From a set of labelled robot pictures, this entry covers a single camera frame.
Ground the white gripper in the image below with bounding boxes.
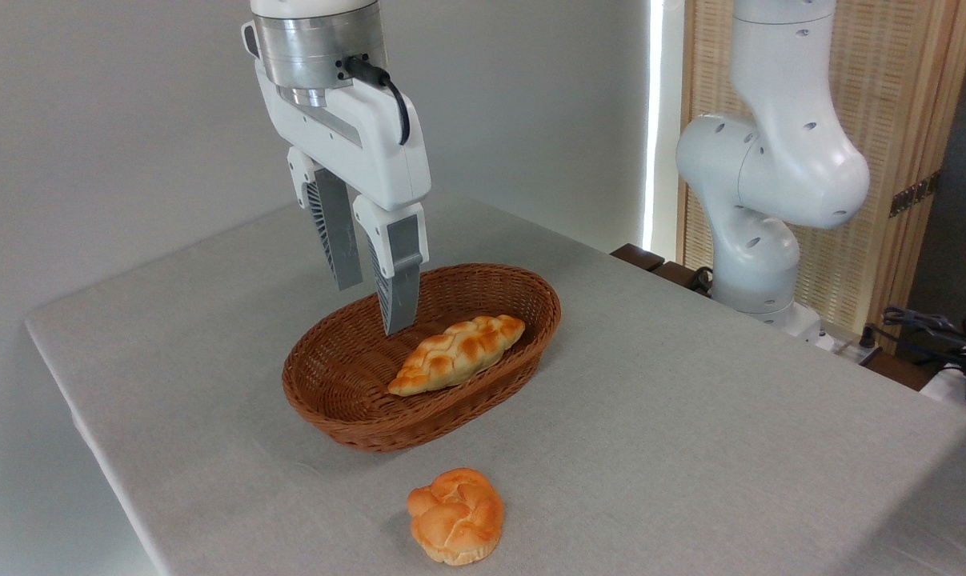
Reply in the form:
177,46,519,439
254,59,433,337

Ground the round knotted bread roll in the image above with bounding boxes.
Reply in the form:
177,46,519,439
406,467,506,567

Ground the long braided bread loaf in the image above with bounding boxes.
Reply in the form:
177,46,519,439
387,314,527,398

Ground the brown wicker oval basket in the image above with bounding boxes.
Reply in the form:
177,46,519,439
281,263,563,454

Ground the dark wooden block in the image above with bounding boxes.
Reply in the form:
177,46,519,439
651,260,714,298
610,243,667,274

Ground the grey tablecloth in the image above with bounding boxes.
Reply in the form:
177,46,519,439
24,190,966,576

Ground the white power strip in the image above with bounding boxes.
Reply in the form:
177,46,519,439
817,330,885,366

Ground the brass screen hinge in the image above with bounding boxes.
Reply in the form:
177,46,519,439
888,170,942,219

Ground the bamboo folding screen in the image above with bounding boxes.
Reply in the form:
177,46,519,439
678,0,966,346

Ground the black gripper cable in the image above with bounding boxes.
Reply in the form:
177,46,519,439
342,55,412,147

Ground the bundle of dark cables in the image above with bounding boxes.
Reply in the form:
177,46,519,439
868,304,966,381

